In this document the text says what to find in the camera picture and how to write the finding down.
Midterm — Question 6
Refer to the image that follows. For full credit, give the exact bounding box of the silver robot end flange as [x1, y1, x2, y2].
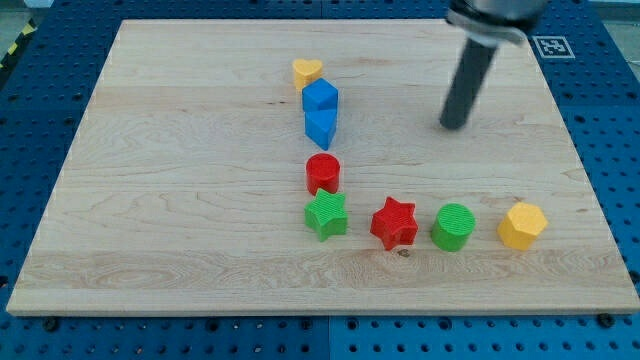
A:
[446, 0, 548, 46]

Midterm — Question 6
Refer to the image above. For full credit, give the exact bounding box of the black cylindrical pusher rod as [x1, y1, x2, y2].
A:
[439, 38, 497, 130]

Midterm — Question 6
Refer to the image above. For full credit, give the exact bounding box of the blue cube block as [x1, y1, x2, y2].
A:
[302, 78, 339, 112]

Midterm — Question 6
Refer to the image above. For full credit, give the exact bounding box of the white fiducial marker tag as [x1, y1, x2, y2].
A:
[532, 35, 575, 59]

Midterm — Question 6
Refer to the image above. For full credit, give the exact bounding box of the green cylinder block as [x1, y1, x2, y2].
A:
[431, 203, 476, 252]

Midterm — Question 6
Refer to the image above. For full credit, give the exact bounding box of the yellow hexagon block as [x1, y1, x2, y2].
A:
[497, 202, 548, 251]

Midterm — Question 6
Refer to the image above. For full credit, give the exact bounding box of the blue triangle block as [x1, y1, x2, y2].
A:
[305, 109, 337, 150]

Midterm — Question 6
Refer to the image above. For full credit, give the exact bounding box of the yellow heart block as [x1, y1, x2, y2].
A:
[292, 58, 323, 91]

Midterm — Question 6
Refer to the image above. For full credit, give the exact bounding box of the red star block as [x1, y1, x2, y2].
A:
[370, 196, 419, 251]

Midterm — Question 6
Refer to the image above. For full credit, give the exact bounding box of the red cylinder block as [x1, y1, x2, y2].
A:
[305, 153, 341, 195]

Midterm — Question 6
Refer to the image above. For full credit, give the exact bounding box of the green star block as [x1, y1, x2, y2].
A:
[304, 188, 348, 242]

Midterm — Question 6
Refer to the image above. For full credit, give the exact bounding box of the wooden board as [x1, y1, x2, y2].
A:
[7, 20, 639, 317]

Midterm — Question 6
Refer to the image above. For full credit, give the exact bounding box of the black bolt right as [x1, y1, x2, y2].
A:
[596, 313, 616, 329]

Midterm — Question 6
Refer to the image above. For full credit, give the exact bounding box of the black bolt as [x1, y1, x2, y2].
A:
[596, 313, 616, 329]
[41, 317, 60, 333]

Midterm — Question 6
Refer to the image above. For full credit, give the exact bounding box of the black bolt left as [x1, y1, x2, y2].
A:
[41, 317, 60, 333]

